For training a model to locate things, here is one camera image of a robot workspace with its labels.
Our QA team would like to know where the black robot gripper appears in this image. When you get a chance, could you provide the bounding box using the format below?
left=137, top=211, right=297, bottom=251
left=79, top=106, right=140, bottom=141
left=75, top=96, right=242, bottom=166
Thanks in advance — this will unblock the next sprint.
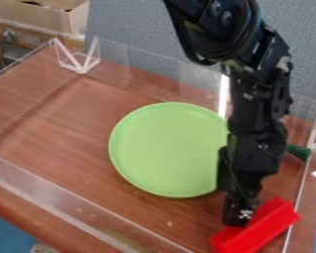
left=217, top=74, right=293, bottom=226

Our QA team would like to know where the red star-shaped block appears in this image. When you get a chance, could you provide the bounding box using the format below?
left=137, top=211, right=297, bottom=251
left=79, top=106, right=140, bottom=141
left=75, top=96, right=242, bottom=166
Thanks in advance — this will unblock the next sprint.
left=209, top=198, right=300, bottom=253

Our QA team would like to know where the wooden shelf with metal knob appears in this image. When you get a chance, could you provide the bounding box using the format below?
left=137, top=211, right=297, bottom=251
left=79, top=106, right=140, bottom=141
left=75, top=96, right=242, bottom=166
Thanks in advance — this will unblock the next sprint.
left=0, top=19, right=83, bottom=50

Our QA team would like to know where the green plastic plate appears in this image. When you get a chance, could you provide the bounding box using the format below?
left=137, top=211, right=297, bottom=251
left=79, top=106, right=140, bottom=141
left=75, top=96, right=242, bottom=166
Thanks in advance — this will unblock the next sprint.
left=107, top=102, right=228, bottom=198

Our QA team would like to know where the orange toy carrot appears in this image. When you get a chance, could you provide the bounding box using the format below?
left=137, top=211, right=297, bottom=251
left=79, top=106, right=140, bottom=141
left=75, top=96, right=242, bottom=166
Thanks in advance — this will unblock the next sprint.
left=286, top=144, right=311, bottom=162

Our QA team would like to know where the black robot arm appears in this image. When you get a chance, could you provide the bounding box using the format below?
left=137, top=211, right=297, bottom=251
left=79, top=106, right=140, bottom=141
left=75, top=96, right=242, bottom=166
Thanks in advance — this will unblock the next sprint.
left=161, top=0, right=293, bottom=226

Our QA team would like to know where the cardboard box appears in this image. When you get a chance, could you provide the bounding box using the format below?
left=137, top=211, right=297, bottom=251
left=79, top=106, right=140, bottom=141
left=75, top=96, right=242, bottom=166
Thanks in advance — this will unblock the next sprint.
left=0, top=0, right=89, bottom=34

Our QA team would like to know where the clear acrylic tray wall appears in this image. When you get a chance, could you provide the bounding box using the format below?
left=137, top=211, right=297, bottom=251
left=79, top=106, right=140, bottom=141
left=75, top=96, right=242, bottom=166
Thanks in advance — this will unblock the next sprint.
left=0, top=42, right=316, bottom=253

